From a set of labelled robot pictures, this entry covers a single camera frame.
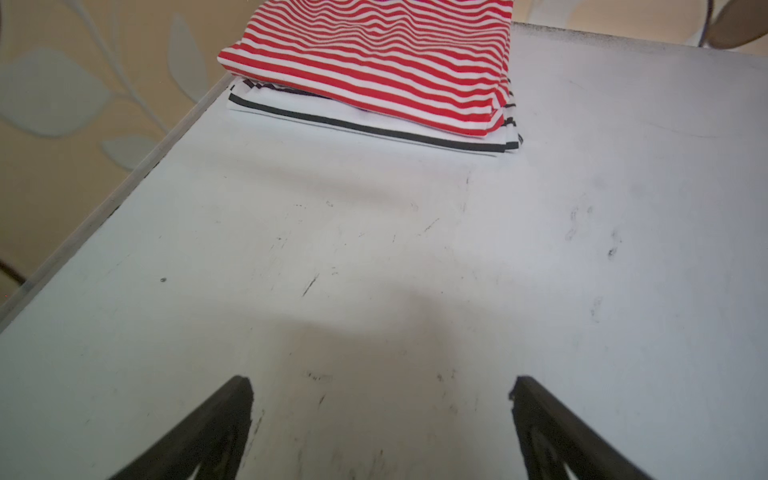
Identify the red white striped folded top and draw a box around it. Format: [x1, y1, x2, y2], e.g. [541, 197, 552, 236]
[217, 1, 514, 138]

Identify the black white striped folded top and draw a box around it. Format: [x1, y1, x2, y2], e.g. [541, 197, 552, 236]
[228, 77, 523, 156]

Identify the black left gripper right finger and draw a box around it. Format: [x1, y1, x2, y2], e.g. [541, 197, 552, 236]
[509, 376, 649, 479]

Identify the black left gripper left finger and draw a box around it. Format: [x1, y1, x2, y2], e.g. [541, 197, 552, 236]
[112, 375, 254, 479]

